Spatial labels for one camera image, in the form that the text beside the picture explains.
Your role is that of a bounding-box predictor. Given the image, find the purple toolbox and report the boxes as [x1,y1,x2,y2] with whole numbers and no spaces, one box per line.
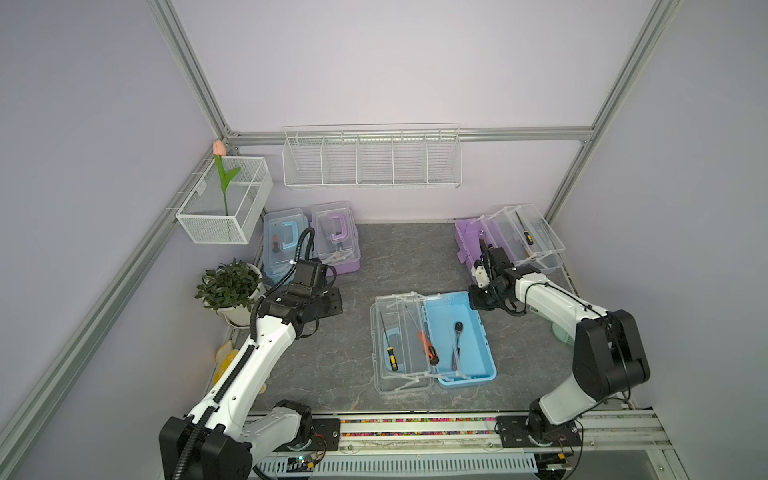
[455,204,565,275]
[310,201,361,274]

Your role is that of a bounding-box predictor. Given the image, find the blue toolbox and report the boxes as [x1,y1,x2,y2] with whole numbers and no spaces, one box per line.
[370,291,497,395]
[262,208,309,284]

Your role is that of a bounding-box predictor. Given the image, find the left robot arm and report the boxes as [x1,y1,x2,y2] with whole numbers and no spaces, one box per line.
[159,258,343,479]

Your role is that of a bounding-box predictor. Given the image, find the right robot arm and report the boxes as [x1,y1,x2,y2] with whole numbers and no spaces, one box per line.
[469,239,651,446]

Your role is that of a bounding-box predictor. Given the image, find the yellow black screwdriver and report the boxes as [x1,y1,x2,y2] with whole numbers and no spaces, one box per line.
[379,313,399,372]

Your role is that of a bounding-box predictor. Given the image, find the green dustpan brush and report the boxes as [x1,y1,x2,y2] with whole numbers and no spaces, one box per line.
[551,322,576,347]

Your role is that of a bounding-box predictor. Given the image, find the potted green plant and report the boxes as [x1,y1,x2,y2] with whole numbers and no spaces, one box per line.
[195,259,266,329]

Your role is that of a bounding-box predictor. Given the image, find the pink artificial tulip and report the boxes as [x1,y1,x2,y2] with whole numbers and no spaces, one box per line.
[212,140,241,215]

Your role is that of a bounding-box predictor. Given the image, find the white mesh wall basket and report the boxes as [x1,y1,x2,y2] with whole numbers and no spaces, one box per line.
[176,156,273,245]

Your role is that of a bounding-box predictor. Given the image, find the white wire wall shelf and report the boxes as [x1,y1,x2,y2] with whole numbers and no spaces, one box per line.
[282,123,463,189]

